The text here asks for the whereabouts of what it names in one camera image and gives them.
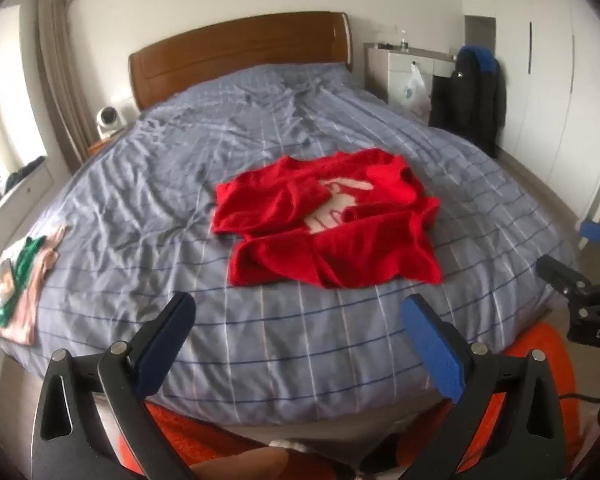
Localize white wardrobe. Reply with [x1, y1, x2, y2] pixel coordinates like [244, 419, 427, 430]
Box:
[457, 0, 600, 221]

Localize green and white garment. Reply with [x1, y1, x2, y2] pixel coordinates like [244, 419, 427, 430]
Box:
[0, 236, 48, 328]

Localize black and blue jacket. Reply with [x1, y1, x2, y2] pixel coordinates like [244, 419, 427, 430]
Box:
[428, 46, 507, 158]

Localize white desk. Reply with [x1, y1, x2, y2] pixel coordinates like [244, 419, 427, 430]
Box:
[364, 42, 456, 121]

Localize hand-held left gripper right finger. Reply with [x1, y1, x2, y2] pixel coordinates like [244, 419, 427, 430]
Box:
[395, 294, 593, 480]

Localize person's leg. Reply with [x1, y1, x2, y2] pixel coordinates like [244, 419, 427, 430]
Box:
[190, 447, 291, 480]

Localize small white fan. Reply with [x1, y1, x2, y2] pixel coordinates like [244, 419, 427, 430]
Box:
[96, 106, 129, 140]

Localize wooden headboard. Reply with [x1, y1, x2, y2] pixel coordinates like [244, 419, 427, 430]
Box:
[128, 11, 355, 111]

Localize wooden nightstand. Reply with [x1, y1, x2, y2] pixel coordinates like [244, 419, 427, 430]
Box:
[87, 130, 131, 161]

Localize bed with grey striped cover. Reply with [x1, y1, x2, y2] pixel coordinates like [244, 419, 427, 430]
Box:
[0, 62, 576, 428]

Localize white plastic bag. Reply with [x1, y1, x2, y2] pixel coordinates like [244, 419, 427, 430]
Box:
[404, 62, 431, 116]

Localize red sweater with white print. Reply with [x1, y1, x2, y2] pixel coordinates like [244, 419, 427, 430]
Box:
[211, 148, 443, 289]

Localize folded pink garment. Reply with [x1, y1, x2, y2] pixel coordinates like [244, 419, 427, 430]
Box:
[0, 225, 68, 346]

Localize white window bench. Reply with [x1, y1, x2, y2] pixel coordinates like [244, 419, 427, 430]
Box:
[0, 157, 56, 261]

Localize beige curtain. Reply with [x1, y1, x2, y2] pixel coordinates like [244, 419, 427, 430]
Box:
[32, 0, 98, 171]

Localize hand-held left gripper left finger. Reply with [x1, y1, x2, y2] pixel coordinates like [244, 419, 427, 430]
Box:
[31, 291, 197, 480]

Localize dark clothes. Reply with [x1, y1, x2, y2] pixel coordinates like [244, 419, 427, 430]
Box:
[5, 156, 47, 186]

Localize orange rug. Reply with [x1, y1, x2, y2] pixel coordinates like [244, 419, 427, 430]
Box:
[145, 322, 578, 480]

